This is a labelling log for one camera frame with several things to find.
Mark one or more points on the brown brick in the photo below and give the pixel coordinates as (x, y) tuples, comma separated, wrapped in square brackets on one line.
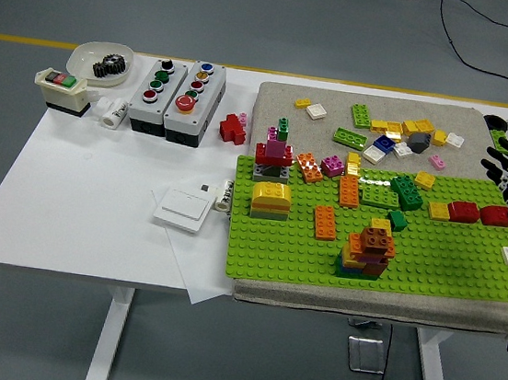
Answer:
[(375, 269), (377, 240)]

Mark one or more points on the orange long brick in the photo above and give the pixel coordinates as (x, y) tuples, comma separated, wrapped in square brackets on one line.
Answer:
[(354, 244), (309, 167), (325, 222), (349, 191)]

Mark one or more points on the small pink brick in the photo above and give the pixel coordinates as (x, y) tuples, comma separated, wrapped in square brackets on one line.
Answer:
[(437, 162), (243, 118)]

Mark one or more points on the yellow small brick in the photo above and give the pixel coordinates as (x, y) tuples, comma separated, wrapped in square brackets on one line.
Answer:
[(302, 103), (439, 138)]

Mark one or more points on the dark green tall brick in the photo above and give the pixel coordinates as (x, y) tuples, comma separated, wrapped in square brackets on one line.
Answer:
[(407, 191)]

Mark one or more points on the dark grey brick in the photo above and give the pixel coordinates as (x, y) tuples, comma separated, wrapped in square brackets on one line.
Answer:
[(420, 141)]

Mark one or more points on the dark green small brick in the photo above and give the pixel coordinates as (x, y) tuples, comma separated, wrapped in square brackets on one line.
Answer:
[(284, 129), (397, 220)]

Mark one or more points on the yellow square brick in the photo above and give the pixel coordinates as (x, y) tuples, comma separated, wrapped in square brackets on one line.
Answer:
[(380, 223)]

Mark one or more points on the light green long brick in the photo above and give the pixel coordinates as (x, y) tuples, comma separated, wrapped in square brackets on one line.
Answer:
[(379, 197)]

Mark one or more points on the blue brick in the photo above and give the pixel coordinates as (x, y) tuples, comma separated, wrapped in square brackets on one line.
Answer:
[(384, 143)]

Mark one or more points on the yellow long brick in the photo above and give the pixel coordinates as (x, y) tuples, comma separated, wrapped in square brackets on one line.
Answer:
[(387, 126)]

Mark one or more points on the magenta square brick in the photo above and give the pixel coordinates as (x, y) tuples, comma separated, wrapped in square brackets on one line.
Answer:
[(332, 166), (370, 261)]

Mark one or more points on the yellow rounded brick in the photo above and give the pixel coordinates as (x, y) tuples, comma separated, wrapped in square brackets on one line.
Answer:
[(272, 193)]

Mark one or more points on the pink square brick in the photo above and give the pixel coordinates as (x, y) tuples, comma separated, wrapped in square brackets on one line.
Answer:
[(276, 148)]

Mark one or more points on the grey base brick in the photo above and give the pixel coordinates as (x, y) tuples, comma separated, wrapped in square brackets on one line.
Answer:
[(261, 173)]

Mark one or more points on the red wide brick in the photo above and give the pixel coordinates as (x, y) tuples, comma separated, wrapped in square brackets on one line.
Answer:
[(261, 155)]

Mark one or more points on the red brick cluster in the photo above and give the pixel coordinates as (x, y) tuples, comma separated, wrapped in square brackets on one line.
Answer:
[(230, 129)]

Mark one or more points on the light green long plate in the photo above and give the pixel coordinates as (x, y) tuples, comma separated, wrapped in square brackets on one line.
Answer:
[(349, 138)]

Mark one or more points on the metal floor socket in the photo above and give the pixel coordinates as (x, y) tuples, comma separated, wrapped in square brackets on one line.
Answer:
[(366, 354)]

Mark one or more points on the green studded baseplate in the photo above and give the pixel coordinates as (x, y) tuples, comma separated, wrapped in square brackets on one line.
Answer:
[(283, 251)]

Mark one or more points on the orange grey layered bricks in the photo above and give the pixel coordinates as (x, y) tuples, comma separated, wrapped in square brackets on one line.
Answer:
[(270, 212)]

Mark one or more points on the grey-brown mat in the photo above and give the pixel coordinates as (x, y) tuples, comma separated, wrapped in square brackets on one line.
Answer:
[(283, 105)]

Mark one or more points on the white labelled tube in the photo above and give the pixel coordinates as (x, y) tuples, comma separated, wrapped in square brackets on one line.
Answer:
[(224, 195)]

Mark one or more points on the small black chip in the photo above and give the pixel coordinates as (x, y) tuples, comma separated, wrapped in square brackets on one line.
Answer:
[(205, 188)]

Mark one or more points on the white paper sheet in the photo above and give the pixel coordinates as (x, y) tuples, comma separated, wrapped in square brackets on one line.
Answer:
[(200, 267)]

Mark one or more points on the grey emergency-stop control box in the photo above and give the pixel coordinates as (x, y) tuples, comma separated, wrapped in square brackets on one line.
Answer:
[(203, 114)]

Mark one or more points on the grey four-button control box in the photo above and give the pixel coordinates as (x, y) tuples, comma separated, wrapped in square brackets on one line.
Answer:
[(136, 113)]

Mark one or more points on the white pipe fitting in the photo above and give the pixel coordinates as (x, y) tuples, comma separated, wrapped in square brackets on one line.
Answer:
[(115, 113)]

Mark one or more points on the black gear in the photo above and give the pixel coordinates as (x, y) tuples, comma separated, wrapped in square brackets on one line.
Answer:
[(116, 63), (103, 68)]

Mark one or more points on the white bowl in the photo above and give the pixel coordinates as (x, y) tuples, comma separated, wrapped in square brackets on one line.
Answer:
[(82, 55)]

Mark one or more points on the white wall switch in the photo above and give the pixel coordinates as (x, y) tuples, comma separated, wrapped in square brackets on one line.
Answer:
[(184, 211)]

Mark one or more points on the beige red-green switch box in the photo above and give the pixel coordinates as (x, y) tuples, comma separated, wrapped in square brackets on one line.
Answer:
[(62, 92)]

